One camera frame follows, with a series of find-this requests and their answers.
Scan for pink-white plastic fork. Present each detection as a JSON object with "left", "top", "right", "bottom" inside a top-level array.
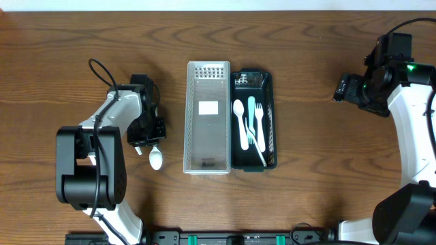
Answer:
[{"left": 255, "top": 103, "right": 266, "bottom": 152}]

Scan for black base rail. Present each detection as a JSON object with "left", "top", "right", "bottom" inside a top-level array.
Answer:
[{"left": 64, "top": 220, "right": 408, "bottom": 245}]

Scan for pink plastic spoon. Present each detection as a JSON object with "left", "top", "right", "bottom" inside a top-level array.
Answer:
[{"left": 233, "top": 99, "right": 249, "bottom": 150}]

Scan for black plastic basket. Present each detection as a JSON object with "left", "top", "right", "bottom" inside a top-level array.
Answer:
[{"left": 230, "top": 68, "right": 278, "bottom": 172}]

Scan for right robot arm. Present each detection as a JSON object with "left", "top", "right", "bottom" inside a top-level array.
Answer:
[{"left": 333, "top": 61, "right": 435, "bottom": 244}]

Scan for clear plastic basket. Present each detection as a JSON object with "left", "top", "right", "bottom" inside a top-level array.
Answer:
[{"left": 183, "top": 61, "right": 231, "bottom": 175}]

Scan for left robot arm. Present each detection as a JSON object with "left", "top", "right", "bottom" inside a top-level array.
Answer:
[{"left": 56, "top": 74, "right": 166, "bottom": 244}]

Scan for white plastic fork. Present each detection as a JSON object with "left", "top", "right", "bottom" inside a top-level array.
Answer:
[{"left": 245, "top": 118, "right": 267, "bottom": 167}]

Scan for white plastic spoon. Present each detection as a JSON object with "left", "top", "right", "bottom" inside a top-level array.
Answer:
[{"left": 149, "top": 146, "right": 163, "bottom": 170}]

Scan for light green plastic fork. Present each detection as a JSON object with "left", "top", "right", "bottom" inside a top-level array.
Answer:
[{"left": 247, "top": 96, "right": 255, "bottom": 135}]

